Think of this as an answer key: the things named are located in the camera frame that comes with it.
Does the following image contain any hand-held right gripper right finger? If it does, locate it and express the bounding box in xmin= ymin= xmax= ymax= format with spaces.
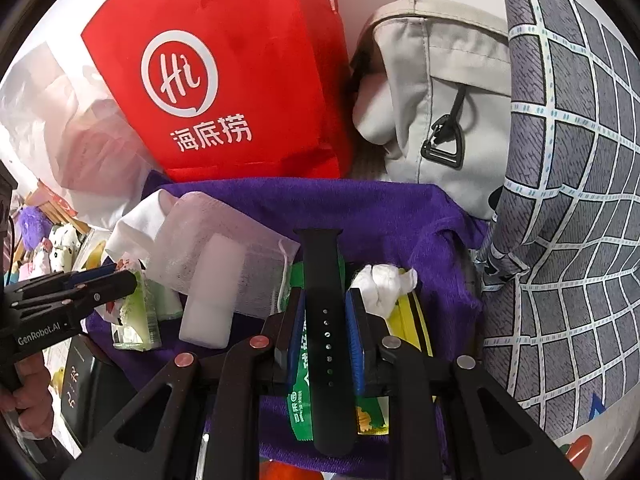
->
xmin=345 ymin=287 xmax=583 ymax=480

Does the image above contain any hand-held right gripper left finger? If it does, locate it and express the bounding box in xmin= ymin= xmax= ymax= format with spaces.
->
xmin=60 ymin=285 xmax=307 ymax=480

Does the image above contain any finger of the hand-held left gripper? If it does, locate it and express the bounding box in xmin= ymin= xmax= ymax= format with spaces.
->
xmin=5 ymin=264 xmax=119 ymax=302
xmin=10 ymin=269 xmax=139 ymax=324

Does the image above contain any light green clear packet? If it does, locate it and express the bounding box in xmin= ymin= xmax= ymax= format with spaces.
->
xmin=97 ymin=260 xmax=183 ymax=351

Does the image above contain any black watch strap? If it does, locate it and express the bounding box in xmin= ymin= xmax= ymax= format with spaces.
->
xmin=293 ymin=228 xmax=357 ymax=458

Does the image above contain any yellow zip pouch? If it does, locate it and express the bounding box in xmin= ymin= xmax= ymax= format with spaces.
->
xmin=387 ymin=290 xmax=436 ymax=361

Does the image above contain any white tissue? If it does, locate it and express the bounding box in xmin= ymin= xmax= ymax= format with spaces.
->
xmin=348 ymin=263 xmax=418 ymax=318

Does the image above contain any green snack packet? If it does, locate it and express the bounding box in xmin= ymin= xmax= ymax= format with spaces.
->
xmin=286 ymin=260 xmax=391 ymax=443

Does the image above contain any white foam block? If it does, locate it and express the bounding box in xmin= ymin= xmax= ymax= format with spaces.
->
xmin=179 ymin=234 xmax=246 ymax=348

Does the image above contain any white mesh pouch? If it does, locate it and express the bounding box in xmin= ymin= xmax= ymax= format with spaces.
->
xmin=147 ymin=192 xmax=301 ymax=318

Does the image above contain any purple towel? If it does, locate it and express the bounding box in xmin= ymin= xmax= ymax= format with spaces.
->
xmin=82 ymin=170 xmax=488 ymax=478

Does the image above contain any person's left hand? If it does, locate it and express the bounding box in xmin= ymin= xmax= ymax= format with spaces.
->
xmin=0 ymin=355 xmax=54 ymax=431

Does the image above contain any white spotted plush toy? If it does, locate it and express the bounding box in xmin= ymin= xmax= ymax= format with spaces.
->
xmin=47 ymin=222 xmax=83 ymax=273

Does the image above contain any pink white plush toy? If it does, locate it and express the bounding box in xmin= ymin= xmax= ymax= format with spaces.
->
xmin=20 ymin=240 xmax=56 ymax=281

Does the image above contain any dark green box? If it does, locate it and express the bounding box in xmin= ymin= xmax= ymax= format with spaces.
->
xmin=60 ymin=335 xmax=136 ymax=441

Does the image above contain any purple plush toy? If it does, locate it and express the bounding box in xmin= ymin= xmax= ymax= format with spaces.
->
xmin=15 ymin=207 xmax=53 ymax=251

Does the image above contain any white plastic shopping bag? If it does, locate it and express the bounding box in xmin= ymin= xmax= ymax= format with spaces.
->
xmin=0 ymin=42 xmax=156 ymax=231

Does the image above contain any grey checkered cushion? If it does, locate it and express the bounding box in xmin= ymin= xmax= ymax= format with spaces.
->
xmin=470 ymin=0 xmax=640 ymax=451

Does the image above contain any red paper bag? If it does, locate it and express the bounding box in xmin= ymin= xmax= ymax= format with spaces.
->
xmin=80 ymin=0 xmax=353 ymax=183

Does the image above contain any beige canvas bag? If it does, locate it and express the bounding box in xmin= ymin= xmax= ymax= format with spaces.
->
xmin=350 ymin=0 xmax=513 ymax=221

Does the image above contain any fruit print tablecloth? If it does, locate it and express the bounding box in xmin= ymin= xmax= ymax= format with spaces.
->
xmin=45 ymin=232 xmax=626 ymax=480

